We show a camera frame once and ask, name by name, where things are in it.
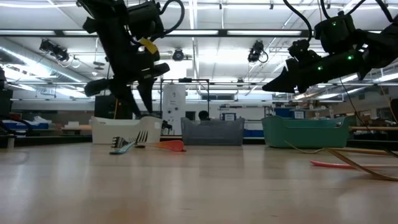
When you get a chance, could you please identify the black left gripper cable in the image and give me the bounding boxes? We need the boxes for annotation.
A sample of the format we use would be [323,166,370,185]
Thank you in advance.
[152,0,186,40]

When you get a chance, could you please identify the blue crate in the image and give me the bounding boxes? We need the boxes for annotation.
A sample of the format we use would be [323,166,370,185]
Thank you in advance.
[275,107,305,119]

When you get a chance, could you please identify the wooden utensil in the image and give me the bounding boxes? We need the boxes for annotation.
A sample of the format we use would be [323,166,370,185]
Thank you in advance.
[323,147,398,182]

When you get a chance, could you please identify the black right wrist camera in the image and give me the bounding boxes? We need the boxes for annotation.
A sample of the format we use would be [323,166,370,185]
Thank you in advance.
[313,11,358,54]

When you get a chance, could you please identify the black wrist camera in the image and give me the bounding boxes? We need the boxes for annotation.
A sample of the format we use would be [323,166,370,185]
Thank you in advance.
[126,1,165,40]
[313,11,358,54]

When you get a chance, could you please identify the white plastic bin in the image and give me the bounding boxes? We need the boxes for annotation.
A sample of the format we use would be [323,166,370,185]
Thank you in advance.
[90,116,162,145]

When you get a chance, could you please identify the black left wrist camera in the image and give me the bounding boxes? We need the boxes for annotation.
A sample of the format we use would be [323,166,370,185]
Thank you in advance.
[126,1,165,40]

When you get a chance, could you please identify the black table frame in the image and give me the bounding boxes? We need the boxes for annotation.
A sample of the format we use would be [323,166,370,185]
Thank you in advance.
[0,135,398,149]

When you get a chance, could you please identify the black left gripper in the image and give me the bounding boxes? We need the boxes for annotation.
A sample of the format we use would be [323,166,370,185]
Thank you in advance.
[83,29,171,118]

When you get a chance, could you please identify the black panel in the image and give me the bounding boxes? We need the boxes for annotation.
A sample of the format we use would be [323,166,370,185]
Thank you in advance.
[94,94,134,120]

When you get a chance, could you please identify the gold fork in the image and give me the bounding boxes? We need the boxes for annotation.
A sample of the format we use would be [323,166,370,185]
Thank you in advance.
[285,141,391,156]

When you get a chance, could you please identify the blue storage bins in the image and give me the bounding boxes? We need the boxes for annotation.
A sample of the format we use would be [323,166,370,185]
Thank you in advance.
[6,120,50,130]

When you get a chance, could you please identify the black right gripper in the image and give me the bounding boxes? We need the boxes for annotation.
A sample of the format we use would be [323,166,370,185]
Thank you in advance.
[262,39,370,95]

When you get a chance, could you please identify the silver fork orange handle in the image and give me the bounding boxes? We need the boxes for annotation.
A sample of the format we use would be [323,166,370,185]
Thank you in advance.
[134,129,187,153]

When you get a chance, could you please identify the white cabinet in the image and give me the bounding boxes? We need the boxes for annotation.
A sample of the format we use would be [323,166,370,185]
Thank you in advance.
[162,83,187,135]

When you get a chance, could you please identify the yellow tag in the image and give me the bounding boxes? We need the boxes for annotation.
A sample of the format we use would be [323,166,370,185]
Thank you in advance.
[138,37,159,55]

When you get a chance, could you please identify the teal plastic bin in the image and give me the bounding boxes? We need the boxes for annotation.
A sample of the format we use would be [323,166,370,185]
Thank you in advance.
[261,115,351,149]

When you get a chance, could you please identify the pink-red cutlery piece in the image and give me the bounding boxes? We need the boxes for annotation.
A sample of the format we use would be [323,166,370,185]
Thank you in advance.
[310,159,398,170]

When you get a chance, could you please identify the grey translucent plastic bin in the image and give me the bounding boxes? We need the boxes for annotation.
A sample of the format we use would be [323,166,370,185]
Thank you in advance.
[180,116,245,146]

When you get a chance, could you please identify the black ceiling camera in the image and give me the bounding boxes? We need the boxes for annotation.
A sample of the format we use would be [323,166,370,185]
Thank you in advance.
[247,39,269,64]
[39,39,71,63]
[172,48,185,62]

